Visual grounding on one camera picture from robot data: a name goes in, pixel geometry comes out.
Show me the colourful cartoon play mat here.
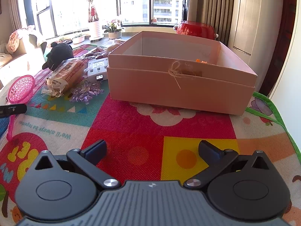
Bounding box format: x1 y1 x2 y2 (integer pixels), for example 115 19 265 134
1 70 300 225

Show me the red snack packet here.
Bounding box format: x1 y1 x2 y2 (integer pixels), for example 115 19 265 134
80 47 110 60

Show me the white electronic device box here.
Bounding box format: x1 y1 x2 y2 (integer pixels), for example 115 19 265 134
87 58 109 83

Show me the black plush toy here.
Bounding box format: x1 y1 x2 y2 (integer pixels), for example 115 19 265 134
42 42 74 71

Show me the pink cardboard box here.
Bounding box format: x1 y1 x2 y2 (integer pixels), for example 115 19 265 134
107 31 257 115

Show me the low white planter dish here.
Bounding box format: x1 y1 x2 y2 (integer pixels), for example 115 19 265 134
72 34 85 44

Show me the floral cushion on chair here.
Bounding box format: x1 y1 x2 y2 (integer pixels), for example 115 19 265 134
6 27 35 56

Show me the white door panel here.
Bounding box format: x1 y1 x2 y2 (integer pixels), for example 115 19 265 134
269 0 300 154

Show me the sliced bread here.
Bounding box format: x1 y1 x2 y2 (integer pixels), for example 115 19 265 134
41 57 91 97

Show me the tall plant in white pot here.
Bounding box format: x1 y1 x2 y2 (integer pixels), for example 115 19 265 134
87 0 104 42

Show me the purple ribbon bow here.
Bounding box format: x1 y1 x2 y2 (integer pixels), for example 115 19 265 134
69 80 104 105

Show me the white standing air conditioner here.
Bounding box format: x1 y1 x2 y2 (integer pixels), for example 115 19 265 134
228 0 283 91

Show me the beige striped curtain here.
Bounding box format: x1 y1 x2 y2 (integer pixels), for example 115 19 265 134
187 0 234 45

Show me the red round stool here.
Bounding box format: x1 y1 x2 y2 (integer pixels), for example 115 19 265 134
173 21 218 40

